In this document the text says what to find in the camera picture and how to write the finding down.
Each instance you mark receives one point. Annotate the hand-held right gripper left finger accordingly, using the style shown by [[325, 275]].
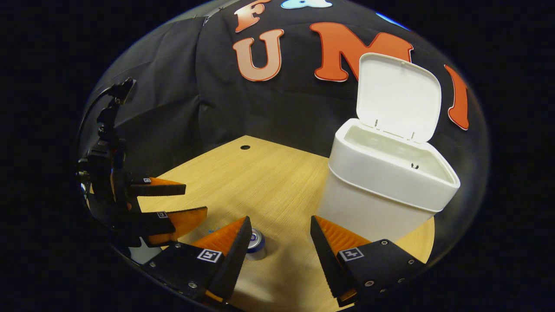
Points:
[[236, 255]]

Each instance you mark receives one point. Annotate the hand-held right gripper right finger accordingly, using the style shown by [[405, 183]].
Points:
[[325, 255]]

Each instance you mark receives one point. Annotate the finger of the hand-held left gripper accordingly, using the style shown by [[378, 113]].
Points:
[[160, 189], [173, 223]]

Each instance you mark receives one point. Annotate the silver blue pop can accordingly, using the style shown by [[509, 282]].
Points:
[[256, 240]]

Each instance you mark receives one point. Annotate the white desktop garbage bin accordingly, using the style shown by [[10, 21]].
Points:
[[373, 190]]

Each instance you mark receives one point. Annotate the wooden desktop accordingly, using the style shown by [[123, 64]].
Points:
[[269, 186]]

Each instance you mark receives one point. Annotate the black backdrop cloth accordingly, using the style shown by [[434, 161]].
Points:
[[173, 86]]

